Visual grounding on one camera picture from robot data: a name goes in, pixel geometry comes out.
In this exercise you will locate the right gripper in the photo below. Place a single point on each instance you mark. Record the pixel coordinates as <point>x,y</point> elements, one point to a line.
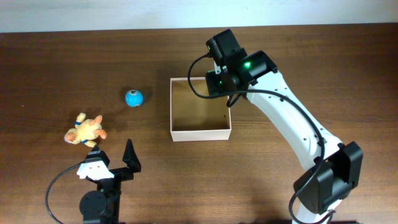
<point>211,86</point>

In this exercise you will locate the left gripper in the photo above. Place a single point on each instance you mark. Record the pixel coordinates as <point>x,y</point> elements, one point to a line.
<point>132,162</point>

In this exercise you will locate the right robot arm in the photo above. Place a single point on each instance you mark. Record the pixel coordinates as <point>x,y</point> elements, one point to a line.
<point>332,168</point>

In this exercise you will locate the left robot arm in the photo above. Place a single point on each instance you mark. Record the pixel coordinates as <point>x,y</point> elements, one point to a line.
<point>101,206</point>

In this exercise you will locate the yellow plush toy animal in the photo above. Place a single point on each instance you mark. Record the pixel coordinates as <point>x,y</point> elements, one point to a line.
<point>86,131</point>

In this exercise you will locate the blue toy ball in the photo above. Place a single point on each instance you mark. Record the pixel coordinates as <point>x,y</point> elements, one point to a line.
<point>134,98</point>

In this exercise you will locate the white cardboard box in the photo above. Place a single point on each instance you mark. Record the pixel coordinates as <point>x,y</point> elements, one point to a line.
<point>197,119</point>

